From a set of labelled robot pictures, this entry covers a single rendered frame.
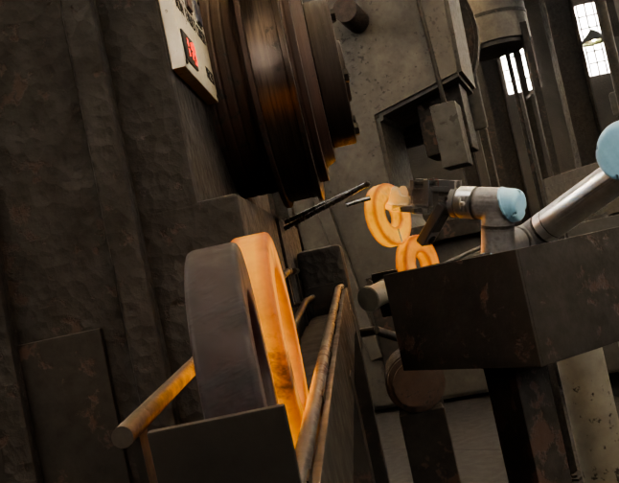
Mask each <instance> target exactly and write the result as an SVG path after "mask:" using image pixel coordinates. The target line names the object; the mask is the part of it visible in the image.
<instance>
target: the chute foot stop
mask: <svg viewBox="0 0 619 483"><path fill-rule="evenodd" d="M147 435H148V439H149V447H150V451H151V456H152V460H153V465H154V468H155V473H156V477H157V481H158V483H302V479H301V475H300V471H299V467H298V462H297V458H296V453H295V449H294V445H293V440H292V436H291V431H290V427H289V422H288V418H287V410H286V406H285V404H284V403H281V404H276V405H271V406H267V407H262V408H257V409H252V410H247V411H242V412H238V413H233V414H228V415H223V416H219V417H215V418H210V419H205V420H200V421H195V422H190V423H186V424H181V425H172V426H167V427H162V428H157V429H153V430H150V431H149V432H148V434H147Z"/></svg>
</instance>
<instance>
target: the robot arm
mask: <svg viewBox="0 0 619 483"><path fill-rule="evenodd" d="M596 159H597V162H598V165H599V167H600V168H599V169H597V170H596V171H594V172H593V173H591V174H590V175H589V176H587V177H586V178H585V179H583V180H582V181H580V182H579V183H578V184H576V185H575V186H574V187H572V188H571V189H569V190H568V191H567V192H565V193H564V194H563V195H561V196H560V197H558V198H557V199H555V200H554V201H553V202H551V203H550V204H549V205H547V206H546V207H545V208H543V209H542V210H540V211H539V212H538V213H536V214H535V215H534V216H532V217H531V218H529V219H528V220H526V221H525V222H524V223H522V224H521V225H519V226H515V222H517V221H521V220H522V219H523V218H524V215H525V209H526V197H525V195H524V193H523V192H522V191H521V190H519V189H513V188H505V187H500V188H495V187H469V186H462V180H444V179H437V178H429V179H424V178H418V179H415V180H409V188H408V191H407V188H406V187H405V186H400V187H399V188H398V187H396V186H395V187H393V188H392V189H391V193H390V196H389V200H388V203H386V205H385V209H386V210H389V211H395V212H406V213H412V214H418V215H429V214H430V217H429V219H428V220H427V222H426V224H425V226H424V228H423V230H422V232H421V233H420V235H419V237H418V238H417V243H419V244H420V245H421V246H426V245H431V244H433V243H434V242H435V240H436V238H437V237H438V235H439V233H440V232H441V230H442V228H443V226H444V225H445V223H446V221H447V219H448V217H449V215H450V216H451V217H453V218H459V219H481V253H480V254H483V253H487V252H491V254H494V253H499V252H504V251H509V250H514V249H519V248H522V247H527V246H532V245H536V244H541V243H545V242H552V241H555V240H556V239H557V238H559V237H560V236H562V235H563V234H565V233H566V232H568V231H569V230H571V229H572V228H573V227H575V226H576V225H578V224H579V223H581V222H582V221H584V220H585V219H587V218H589V217H590V216H591V215H593V214H594V213H596V212H597V211H599V210H600V209H602V208H603V207H605V206H606V205H607V204H609V203H610V202H612V200H614V199H615V198H617V197H618V196H619V121H617V122H614V123H612V124H611V125H609V126H608V127H606V128H605V130H604V131H603V132H602V133H601V135H600V137H599V139H598V142H597V147H596Z"/></svg>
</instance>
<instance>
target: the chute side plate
mask: <svg viewBox="0 0 619 483"><path fill-rule="evenodd" d="M346 289H347V290H346ZM347 293H348V294H347ZM348 297H349V299H348ZM349 302H350V304H349ZM336 324H337V325H336V329H335V335H334V341H333V347H332V358H331V364H330V371H329V376H328V382H327V388H326V399H325V403H324V406H323V412H322V418H321V425H320V430H319V436H318V442H317V449H316V454H315V460H314V466H313V473H312V483H354V395H353V390H352V386H351V382H350V377H349V375H350V370H351V371H352V372H353V377H354V381H355V323H354V319H353V308H352V304H351V299H350V294H349V291H348V288H347V287H345V288H344V289H343V290H342V293H341V299H340V307H339V311H338V316H337V323H336Z"/></svg>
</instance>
